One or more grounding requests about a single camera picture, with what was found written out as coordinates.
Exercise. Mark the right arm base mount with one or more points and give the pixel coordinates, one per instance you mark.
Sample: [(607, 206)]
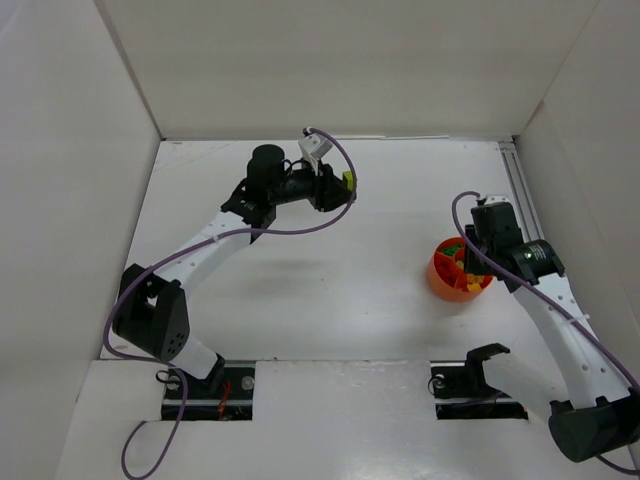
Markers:
[(460, 390)]

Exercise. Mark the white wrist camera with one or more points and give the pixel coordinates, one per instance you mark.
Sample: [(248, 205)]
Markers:
[(313, 148), (489, 199)]

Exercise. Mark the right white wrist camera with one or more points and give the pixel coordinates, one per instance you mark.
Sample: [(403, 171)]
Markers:
[(489, 199)]

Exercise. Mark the yellow curved lego piece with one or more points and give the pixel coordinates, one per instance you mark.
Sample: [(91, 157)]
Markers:
[(477, 283)]

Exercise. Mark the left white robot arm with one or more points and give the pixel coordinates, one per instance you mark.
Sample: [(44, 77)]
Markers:
[(151, 311)]

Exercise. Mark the dark green lego plate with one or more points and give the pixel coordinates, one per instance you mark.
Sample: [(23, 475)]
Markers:
[(451, 250)]

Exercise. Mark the orange round divided container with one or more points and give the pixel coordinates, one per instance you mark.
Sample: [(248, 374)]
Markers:
[(446, 280)]

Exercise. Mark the lime green long lego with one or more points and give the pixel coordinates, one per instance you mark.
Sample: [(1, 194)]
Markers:
[(349, 181)]

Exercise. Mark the aluminium rail on right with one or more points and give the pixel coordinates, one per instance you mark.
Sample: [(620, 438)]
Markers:
[(521, 196)]

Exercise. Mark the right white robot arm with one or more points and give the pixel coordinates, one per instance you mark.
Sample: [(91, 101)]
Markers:
[(596, 410)]

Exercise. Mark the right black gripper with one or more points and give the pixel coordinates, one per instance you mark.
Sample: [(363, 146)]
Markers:
[(473, 257)]

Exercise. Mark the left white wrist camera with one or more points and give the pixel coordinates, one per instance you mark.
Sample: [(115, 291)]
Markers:
[(313, 148)]

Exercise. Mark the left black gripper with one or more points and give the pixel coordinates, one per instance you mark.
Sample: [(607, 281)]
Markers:
[(326, 187)]

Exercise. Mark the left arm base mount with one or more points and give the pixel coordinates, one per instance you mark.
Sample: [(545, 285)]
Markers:
[(229, 399)]

